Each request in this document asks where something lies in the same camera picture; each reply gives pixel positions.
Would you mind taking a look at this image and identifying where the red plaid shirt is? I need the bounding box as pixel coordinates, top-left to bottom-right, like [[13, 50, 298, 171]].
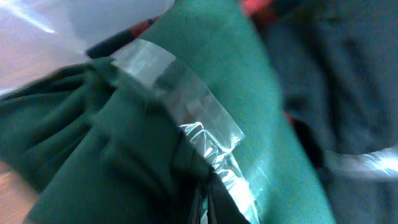
[[86, 1, 271, 59]]

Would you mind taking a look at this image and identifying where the clear plastic storage bin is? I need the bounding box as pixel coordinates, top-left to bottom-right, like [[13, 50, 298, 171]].
[[1, 0, 174, 93]]

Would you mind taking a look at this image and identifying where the dark green garment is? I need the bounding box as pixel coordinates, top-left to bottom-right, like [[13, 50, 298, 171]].
[[1, 1, 334, 223]]

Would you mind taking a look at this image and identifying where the black garment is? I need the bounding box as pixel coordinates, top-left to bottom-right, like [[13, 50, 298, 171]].
[[262, 0, 397, 223]]

